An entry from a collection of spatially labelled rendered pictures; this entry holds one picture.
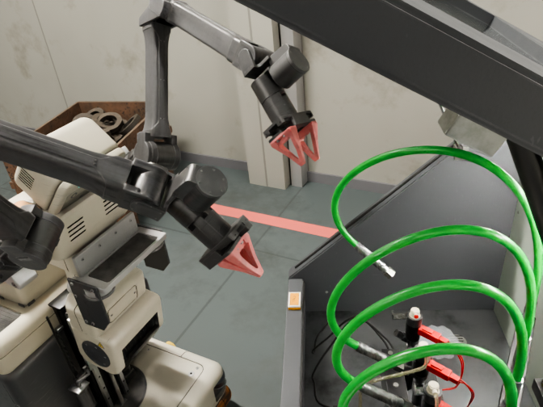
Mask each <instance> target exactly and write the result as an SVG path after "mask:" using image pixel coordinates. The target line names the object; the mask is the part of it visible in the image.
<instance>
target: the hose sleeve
mask: <svg viewBox="0 0 543 407"><path fill-rule="evenodd" d="M354 249H355V250H356V251H357V252H358V253H360V254H361V255H362V256H363V257H365V258H366V257H367V256H368V255H370V254H371V253H372V252H371V251H370V250H368V248H366V247H365V246H364V245H362V244H361V243H360V242H359V243H358V244H357V245H356V246H355V247H354ZM373 265H374V266H375V267H376V268H377V269H378V270H379V271H381V272H382V273H385V272H386V271H387V270H388V269H389V267H388V266H387V265H386V264H385V263H384V262H382V260H380V259H379V260H378V261H376V262H375V263H373Z"/></svg>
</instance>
